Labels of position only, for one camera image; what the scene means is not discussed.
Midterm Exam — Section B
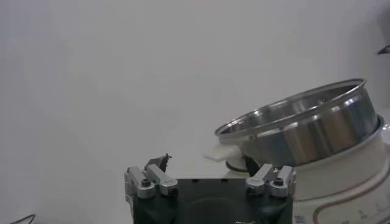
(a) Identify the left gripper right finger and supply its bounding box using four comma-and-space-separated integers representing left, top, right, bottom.
242, 154, 297, 198

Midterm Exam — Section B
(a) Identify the stainless steel steamer basket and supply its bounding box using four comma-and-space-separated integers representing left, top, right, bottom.
214, 78, 380, 167

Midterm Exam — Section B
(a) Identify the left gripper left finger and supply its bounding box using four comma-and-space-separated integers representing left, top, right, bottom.
124, 153, 179, 201

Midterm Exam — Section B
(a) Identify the white electric cooking pot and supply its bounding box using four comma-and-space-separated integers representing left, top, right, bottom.
204, 114, 390, 224

